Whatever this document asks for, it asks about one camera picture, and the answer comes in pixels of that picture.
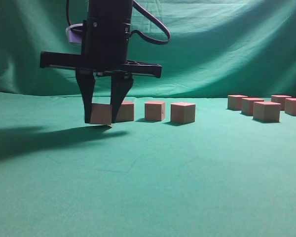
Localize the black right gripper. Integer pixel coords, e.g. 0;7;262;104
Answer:
39;19;162;123

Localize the pink cube column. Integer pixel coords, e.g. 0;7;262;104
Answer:
241;97;264;116
115;101;135;122
145;101;166;121
285;98;296;116
253;101;281;122
271;95;291;111
170;102;196;124
90;103;112;125
227;95;248;111

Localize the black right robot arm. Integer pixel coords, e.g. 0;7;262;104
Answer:
40;0;162;123

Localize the green cloth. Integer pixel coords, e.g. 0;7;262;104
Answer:
0;0;296;237

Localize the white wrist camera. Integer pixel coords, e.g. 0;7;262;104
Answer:
66;23;83;46

